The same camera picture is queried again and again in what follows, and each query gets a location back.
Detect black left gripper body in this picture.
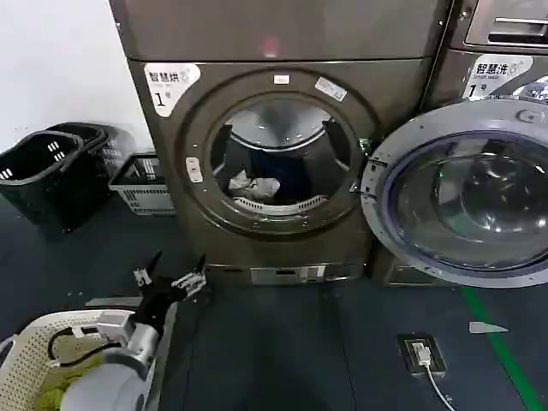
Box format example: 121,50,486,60
133,276,180,334

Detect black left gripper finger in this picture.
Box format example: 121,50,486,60
133,250,164,288
171,253,208,301

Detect grey dryer with open drum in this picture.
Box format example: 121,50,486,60
125,56,434,287

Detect grey slatted plastic basket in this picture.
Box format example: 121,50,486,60
108,152,176,217

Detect white crumpled cloth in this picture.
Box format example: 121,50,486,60
227,170,282,200

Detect black plastic laundry basket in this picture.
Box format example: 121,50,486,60
45,122,137,181
0,130,113,235

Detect white perforated laundry basket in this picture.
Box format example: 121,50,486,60
0,307,179,411

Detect yellow-green cloth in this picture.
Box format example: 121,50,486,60
33,333,104,411

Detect dark blue garment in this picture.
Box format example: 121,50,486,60
249,146,314,203

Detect white power plug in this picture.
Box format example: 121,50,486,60
409,339,434,366

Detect black floor socket box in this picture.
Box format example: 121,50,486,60
396,333,449,378

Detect grey stacked upper machine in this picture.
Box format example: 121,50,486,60
106,0,457,62

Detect round glass dryer door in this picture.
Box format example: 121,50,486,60
360,98,548,289

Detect grey floor tape piece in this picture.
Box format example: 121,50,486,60
468,321,511,336

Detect green floor tape line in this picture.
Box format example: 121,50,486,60
459,285,541,411

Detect grey washing machine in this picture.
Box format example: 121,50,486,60
371,47,548,288

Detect grey upper machine with drawer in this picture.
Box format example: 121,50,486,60
444,0,548,55

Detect black robot wrist cable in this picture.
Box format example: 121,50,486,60
46,327,106,370

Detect white power cable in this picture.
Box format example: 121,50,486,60
421,359,456,411

